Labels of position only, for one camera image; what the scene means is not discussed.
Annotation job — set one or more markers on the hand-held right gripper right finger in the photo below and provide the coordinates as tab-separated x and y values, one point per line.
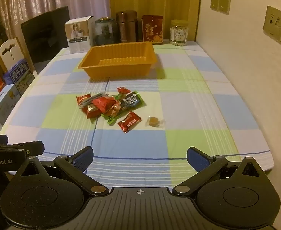
198	159

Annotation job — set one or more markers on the light blue box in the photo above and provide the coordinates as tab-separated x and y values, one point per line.
4	105

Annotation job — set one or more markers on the black chair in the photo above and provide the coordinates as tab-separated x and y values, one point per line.
42	40

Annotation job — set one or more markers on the red gift box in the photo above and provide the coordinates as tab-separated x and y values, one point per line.
152	30

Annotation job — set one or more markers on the amber candy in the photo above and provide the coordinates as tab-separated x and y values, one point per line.
154	121

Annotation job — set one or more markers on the green glass jar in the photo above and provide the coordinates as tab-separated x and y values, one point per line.
104	32

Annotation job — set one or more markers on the green black snack packet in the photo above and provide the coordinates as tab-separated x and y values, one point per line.
131	101

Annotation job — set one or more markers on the brown metal thermos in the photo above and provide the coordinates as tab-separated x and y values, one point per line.
127	26

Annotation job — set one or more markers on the clear plastic nut jar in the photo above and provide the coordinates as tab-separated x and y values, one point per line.
178	34

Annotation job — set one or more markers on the green candy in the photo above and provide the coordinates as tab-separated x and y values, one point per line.
111	120

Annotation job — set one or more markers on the silver grey snack packet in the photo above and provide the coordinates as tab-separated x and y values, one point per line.
92	100

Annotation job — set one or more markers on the blue printed carton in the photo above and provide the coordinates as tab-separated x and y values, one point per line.
20	76

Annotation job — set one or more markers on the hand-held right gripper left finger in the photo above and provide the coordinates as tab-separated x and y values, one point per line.
82	160

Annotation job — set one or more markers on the red gold patterned snack packet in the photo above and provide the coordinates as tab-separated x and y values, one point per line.
92	112

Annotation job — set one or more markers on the checkered tablecloth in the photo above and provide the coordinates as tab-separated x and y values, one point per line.
183	129

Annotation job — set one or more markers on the red packet with white print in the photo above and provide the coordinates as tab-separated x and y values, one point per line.
128	122

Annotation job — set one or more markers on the orange plastic tray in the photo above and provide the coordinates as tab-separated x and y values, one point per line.
116	70

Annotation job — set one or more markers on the white wooden chair back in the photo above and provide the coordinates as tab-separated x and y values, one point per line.
11	52

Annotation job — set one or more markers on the wall socket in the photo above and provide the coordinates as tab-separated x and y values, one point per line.
214	2
224	3

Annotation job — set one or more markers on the small red twisted candy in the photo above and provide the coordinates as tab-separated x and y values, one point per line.
123	90

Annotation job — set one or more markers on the white product box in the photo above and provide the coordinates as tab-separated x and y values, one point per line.
79	38

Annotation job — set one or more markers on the wall outlet panel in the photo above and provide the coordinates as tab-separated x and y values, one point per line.
274	24

